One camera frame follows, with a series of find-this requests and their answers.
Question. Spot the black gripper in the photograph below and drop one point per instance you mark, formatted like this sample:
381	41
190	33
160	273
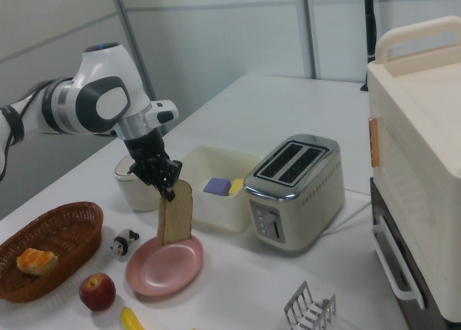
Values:
146	148

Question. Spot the brown bread slice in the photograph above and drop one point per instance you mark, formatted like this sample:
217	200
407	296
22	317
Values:
178	218

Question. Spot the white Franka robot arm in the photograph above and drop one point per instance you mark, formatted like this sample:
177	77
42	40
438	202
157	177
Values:
104	70

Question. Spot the pink plate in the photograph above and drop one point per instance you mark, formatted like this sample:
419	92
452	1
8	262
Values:
164	268

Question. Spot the small white lidded canister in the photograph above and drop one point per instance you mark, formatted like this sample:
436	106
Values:
131	195

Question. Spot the purple block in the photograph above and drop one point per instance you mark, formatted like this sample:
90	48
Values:
217	187

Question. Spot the white rectangular plastic bin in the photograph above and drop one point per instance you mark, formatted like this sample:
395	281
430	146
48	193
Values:
223	214

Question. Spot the yellow block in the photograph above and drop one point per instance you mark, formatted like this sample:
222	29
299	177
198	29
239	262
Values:
236	186

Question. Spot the panda figurine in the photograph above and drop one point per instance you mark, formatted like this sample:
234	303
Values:
122	241

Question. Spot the brown wicker basket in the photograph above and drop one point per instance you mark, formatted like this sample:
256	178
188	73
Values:
68	232

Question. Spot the red apple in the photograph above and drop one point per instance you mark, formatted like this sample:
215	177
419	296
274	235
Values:
97	292

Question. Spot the yellow banana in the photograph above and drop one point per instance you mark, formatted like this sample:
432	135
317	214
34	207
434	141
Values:
130	320

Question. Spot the orange glazed pastry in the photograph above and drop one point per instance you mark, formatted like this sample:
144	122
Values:
36	262

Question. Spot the cream and chrome toaster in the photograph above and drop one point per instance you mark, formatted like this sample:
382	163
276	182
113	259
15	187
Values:
309	207

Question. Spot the metal toast rack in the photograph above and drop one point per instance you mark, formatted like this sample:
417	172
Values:
309	308

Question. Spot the black pole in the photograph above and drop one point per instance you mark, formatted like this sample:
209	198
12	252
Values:
370	27

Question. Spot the cream microwave oven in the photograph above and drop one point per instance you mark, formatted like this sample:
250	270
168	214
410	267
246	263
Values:
417	128

